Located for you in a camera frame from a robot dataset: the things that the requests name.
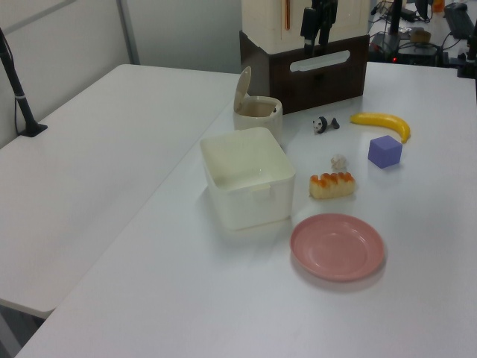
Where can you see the white paper ball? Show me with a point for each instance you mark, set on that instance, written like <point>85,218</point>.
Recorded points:
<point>338,162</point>

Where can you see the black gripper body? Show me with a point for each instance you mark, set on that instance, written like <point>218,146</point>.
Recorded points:
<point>325,4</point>

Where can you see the toy bread with orange topping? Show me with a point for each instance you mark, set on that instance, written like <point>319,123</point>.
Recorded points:
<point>331,187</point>

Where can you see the yellow toy banana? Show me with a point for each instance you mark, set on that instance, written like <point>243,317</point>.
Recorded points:
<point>384,120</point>

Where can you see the black stand with base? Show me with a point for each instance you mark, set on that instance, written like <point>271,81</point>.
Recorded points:
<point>395,22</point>

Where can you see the small brown cardboard piece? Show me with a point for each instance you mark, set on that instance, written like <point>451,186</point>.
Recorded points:
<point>420,36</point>

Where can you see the purple cube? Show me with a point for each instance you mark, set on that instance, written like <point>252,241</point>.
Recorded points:
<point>384,153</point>

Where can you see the small panda figurine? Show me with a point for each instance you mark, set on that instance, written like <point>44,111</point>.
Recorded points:
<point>320,125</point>

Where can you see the dark brown drawer box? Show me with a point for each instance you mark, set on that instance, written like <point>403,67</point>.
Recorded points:
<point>316,89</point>

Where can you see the black keyboard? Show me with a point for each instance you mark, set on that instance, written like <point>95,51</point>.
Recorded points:
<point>460,18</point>

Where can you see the pink plastic plate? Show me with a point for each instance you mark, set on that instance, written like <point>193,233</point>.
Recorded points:
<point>335,250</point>

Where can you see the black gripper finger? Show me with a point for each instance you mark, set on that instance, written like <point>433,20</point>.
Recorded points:
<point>325,27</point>
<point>308,23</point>

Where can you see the white square plastic box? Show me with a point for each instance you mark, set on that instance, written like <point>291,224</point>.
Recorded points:
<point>253,209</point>

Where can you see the black clamped camera pole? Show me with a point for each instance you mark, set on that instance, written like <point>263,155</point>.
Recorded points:
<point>16,93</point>

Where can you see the black electronics box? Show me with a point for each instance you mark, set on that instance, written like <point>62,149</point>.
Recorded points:
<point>417,55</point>

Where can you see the cream flip-lid trash can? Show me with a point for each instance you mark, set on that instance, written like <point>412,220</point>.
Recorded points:
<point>274,124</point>

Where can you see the black bracket mount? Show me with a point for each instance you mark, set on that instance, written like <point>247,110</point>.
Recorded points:
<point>467,59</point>

